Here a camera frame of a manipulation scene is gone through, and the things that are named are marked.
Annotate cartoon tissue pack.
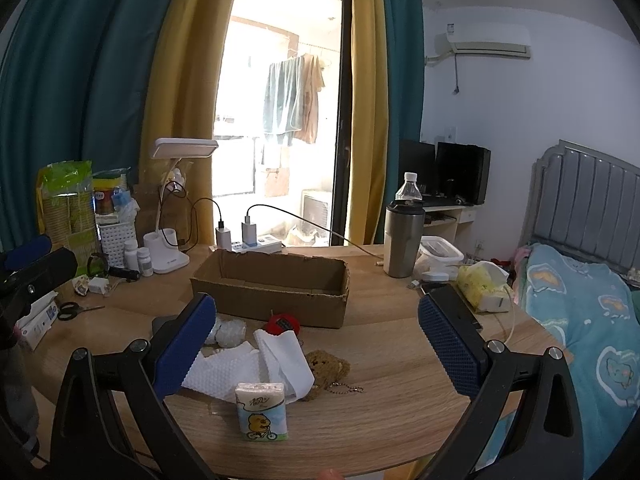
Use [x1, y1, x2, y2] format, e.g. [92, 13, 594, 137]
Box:
[235, 382, 288, 442]

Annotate brown teddy bear keychain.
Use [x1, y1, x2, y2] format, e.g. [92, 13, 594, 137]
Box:
[303, 350, 363, 402]

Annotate white small box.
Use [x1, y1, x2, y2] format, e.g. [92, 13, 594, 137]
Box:
[16, 290, 58, 351]

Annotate black scissors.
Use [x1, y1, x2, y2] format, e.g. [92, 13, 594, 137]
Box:
[58, 301, 104, 322]

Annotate white perforated basket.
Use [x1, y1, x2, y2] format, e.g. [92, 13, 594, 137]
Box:
[98, 222, 137, 269]

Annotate green paper cup package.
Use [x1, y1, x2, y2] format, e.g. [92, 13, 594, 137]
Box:
[36, 160, 100, 275]

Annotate white pill bottle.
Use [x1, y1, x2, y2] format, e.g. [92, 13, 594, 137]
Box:
[124, 238, 140, 272]
[137, 247, 154, 278]

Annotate yellow tissue pack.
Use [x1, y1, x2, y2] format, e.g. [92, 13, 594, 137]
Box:
[457, 261, 513, 313]

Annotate white desk lamp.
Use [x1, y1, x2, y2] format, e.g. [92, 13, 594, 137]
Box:
[138, 136, 218, 274]

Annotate white paper towel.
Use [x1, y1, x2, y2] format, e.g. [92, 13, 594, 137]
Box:
[182, 330, 314, 403]

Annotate red round tape measure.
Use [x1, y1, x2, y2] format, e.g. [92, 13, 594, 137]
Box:
[262, 313, 300, 336]

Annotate white plastic container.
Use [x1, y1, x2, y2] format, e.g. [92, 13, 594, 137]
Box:
[413, 235, 464, 282]

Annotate white power strip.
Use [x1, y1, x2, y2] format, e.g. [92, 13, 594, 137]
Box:
[231, 236, 284, 255]

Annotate blue patterned blanket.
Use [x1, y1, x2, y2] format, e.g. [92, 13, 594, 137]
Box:
[479, 242, 640, 480]

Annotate brown cardboard box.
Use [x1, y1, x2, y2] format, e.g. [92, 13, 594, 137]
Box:
[191, 250, 349, 328]

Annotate white tv stand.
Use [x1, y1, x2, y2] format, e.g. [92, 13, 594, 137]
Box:
[423, 206, 478, 245]

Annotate steel travel tumbler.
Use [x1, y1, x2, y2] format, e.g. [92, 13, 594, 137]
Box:
[383, 200, 425, 278]

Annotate clear plastic water bottle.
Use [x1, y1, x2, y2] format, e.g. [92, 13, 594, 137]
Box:
[395, 172, 422, 203]

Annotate right yellow curtain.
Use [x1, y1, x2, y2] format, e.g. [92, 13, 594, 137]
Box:
[349, 0, 388, 244]

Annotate yellow curtain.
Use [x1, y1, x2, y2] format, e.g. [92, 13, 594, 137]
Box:
[349, 0, 388, 244]
[138, 0, 246, 247]

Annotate black monitor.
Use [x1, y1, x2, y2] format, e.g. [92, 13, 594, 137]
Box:
[399, 140, 491, 207]

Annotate grey bed headboard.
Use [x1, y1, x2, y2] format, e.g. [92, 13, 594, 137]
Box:
[520, 140, 640, 274]

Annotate left yellow curtain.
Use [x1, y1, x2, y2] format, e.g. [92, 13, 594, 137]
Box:
[138, 0, 246, 247]

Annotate left teal curtain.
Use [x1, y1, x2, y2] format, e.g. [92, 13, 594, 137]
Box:
[1, 0, 171, 249]

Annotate teal curtain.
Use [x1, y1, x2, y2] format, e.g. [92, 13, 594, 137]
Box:
[1, 0, 171, 249]
[383, 0, 424, 204]

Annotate hanging laundry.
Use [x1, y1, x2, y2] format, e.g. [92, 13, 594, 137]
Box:
[262, 53, 324, 144]

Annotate white air conditioner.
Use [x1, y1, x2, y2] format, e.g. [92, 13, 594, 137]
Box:
[434, 23, 532, 58]

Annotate right teal curtain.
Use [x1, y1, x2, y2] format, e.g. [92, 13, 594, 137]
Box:
[383, 0, 424, 204]

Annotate white charger with black cable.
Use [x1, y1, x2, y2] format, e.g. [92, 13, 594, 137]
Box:
[164, 179, 234, 254]

